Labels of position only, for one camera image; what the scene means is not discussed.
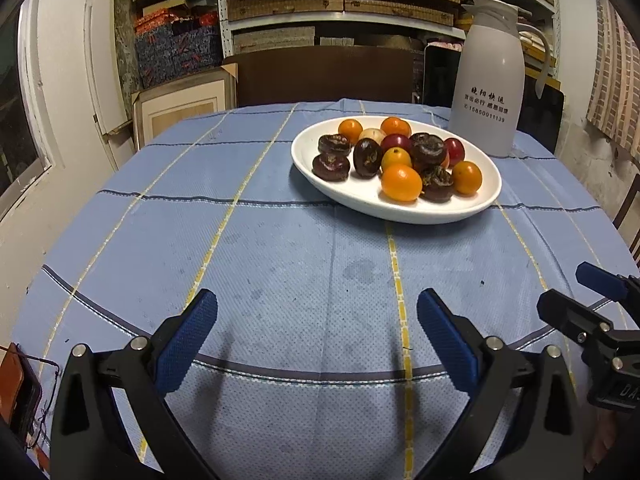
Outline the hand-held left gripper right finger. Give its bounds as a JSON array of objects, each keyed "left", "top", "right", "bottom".
[{"left": 415, "top": 288, "right": 585, "bottom": 480}]

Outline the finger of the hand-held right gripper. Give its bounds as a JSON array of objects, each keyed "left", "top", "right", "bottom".
[
  {"left": 536, "top": 289, "right": 616, "bottom": 346},
  {"left": 575, "top": 261, "right": 640, "bottom": 306}
]

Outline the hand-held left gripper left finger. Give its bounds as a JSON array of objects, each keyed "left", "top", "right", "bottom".
[{"left": 50, "top": 288, "right": 219, "bottom": 480}]

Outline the white oval plate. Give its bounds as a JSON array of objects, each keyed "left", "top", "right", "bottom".
[{"left": 291, "top": 115, "right": 502, "bottom": 225}]

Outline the small red fruit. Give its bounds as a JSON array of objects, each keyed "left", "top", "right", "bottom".
[
  {"left": 443, "top": 137, "right": 467, "bottom": 168},
  {"left": 381, "top": 132, "right": 414, "bottom": 153}
]

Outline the orange kumquat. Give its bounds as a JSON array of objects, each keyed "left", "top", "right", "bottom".
[
  {"left": 451, "top": 160, "right": 484, "bottom": 196},
  {"left": 380, "top": 116, "right": 412, "bottom": 138},
  {"left": 381, "top": 165, "right": 424, "bottom": 203},
  {"left": 338, "top": 117, "right": 364, "bottom": 142}
]

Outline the person's right hand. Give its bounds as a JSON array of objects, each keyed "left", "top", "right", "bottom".
[{"left": 585, "top": 407, "right": 618, "bottom": 473}]

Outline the dark wooden chair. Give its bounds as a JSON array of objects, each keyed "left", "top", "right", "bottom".
[{"left": 612, "top": 172, "right": 640, "bottom": 261}]

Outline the black flat panel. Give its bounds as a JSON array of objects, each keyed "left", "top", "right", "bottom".
[{"left": 515, "top": 80, "right": 566, "bottom": 153}]

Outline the brown leather case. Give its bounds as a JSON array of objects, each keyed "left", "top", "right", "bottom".
[{"left": 0, "top": 342, "right": 43, "bottom": 443}]

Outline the yellow kumquat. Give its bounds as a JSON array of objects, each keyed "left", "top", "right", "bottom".
[{"left": 381, "top": 147, "right": 413, "bottom": 171}]

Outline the brick pattern hanging sheet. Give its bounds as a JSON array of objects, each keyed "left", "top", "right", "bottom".
[{"left": 585, "top": 0, "right": 640, "bottom": 153}]

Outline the framed wooden panel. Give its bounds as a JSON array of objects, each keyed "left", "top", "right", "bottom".
[{"left": 131, "top": 65, "right": 238, "bottom": 153}]

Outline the grey thermos jug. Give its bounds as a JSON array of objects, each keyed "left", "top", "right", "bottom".
[{"left": 447, "top": 0, "right": 558, "bottom": 157}]

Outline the window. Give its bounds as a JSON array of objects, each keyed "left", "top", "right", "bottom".
[{"left": 0, "top": 0, "right": 53, "bottom": 221}]

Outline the white leaning board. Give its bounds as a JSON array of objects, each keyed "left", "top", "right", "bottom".
[{"left": 82, "top": 0, "right": 138, "bottom": 171}]

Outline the blue patterned fabric box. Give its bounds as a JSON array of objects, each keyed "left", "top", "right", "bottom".
[{"left": 135, "top": 22, "right": 223, "bottom": 88}]

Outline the dark brown board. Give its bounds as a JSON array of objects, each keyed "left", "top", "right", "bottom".
[{"left": 222, "top": 46, "right": 426, "bottom": 108}]

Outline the grey marbled slab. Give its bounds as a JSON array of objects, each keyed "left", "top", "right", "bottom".
[{"left": 114, "top": 0, "right": 143, "bottom": 93}]

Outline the orange patterned fabric box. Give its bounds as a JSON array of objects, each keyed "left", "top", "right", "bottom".
[{"left": 135, "top": 7, "right": 221, "bottom": 33}]

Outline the white metal shelf rack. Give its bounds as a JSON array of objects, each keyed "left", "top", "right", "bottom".
[{"left": 215, "top": 0, "right": 558, "bottom": 58}]

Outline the shelf with flat boxes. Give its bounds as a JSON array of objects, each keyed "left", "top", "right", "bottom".
[{"left": 122, "top": 0, "right": 553, "bottom": 56}]

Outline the black screen white frame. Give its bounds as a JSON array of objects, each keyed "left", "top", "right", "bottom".
[{"left": 422, "top": 42, "right": 463, "bottom": 108}]

